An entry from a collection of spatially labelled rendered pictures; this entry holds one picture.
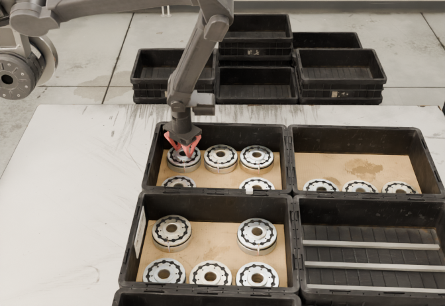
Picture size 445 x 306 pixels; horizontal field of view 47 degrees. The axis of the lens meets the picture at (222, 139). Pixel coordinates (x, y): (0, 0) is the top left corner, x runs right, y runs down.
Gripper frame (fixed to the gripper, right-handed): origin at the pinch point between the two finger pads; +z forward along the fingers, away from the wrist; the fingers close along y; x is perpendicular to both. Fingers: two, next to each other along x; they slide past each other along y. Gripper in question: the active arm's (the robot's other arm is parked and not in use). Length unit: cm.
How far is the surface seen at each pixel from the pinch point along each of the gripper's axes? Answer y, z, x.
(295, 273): -53, -6, 19
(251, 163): -18.5, 0.9, -9.5
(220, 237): -28.0, 3.9, 15.7
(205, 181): -10.9, 4.1, 2.5
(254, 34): 73, 40, -133
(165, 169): 1.8, 4.1, 6.3
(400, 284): -71, 4, -1
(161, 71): 85, 39, -70
